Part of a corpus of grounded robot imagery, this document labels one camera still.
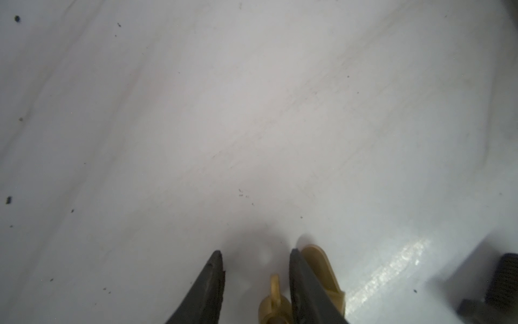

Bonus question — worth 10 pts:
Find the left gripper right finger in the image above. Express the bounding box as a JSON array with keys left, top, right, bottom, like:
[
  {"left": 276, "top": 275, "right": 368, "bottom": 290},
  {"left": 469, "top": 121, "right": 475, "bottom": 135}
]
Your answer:
[{"left": 289, "top": 248, "right": 347, "bottom": 324}]

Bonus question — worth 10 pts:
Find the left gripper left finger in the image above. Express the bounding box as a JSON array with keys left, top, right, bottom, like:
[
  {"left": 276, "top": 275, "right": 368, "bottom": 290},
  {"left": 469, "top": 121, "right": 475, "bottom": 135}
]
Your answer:
[{"left": 166, "top": 250, "right": 225, "bottom": 324}]

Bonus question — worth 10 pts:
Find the brass wing nut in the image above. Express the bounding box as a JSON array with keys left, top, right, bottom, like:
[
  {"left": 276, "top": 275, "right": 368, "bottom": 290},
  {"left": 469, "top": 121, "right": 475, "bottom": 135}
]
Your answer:
[{"left": 258, "top": 244, "right": 347, "bottom": 323}]

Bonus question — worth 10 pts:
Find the black bolt upper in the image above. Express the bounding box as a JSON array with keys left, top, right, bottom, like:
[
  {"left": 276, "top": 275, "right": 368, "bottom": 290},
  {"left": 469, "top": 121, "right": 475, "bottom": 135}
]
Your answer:
[{"left": 456, "top": 253, "right": 517, "bottom": 324}]

